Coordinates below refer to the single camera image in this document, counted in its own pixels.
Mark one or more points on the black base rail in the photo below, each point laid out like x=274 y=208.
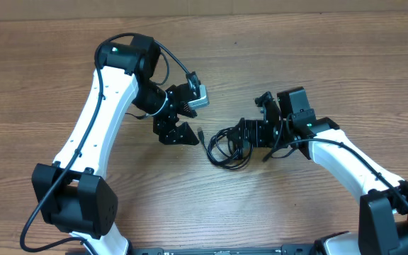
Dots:
x=221 y=251

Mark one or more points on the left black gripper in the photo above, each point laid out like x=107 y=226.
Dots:
x=161 y=126

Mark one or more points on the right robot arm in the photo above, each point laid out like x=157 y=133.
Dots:
x=290 y=122

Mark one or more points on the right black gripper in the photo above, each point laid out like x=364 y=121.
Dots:
x=257 y=127

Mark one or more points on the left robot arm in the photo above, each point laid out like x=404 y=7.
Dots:
x=72 y=191

